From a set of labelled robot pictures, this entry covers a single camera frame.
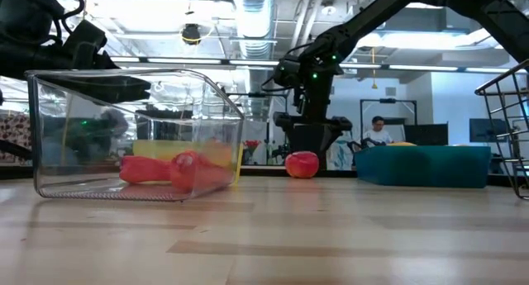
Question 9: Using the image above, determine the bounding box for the black ceiling-mounted camera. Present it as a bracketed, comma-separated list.
[181, 23, 203, 45]

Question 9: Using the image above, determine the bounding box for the black metal stand frame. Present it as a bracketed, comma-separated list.
[359, 97, 418, 148]

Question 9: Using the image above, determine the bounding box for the person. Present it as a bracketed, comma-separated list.
[362, 115, 393, 145]

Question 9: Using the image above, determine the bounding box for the black computer monitor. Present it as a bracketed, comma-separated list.
[403, 123, 450, 147]
[469, 118, 508, 144]

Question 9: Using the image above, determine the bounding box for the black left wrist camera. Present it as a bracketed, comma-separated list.
[61, 19, 109, 69]

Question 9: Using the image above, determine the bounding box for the silver ceiling air duct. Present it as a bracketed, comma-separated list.
[230, 0, 277, 108]

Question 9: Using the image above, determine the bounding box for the brown wire basket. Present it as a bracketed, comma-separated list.
[474, 59, 529, 202]

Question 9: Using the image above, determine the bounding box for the toy orange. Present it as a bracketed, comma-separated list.
[201, 140, 231, 164]

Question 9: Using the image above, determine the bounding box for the teal fabric basket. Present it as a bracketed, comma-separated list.
[354, 145, 493, 189]

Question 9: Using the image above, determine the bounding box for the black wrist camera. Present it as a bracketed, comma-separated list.
[272, 111, 297, 133]
[61, 19, 109, 69]

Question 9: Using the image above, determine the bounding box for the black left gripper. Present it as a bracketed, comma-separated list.
[0, 45, 152, 104]

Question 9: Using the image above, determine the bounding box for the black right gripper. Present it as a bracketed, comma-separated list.
[290, 72, 354, 170]

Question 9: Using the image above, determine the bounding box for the red patterned cloth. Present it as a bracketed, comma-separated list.
[0, 113, 33, 164]

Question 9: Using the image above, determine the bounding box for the translucent yellow plastic bin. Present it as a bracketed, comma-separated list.
[131, 139, 245, 187]

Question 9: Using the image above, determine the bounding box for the clear plastic bin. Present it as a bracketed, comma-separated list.
[23, 69, 245, 203]

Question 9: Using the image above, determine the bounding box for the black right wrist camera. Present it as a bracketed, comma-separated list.
[272, 111, 297, 133]

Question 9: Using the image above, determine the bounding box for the red yellow toy apple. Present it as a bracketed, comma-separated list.
[284, 150, 321, 179]

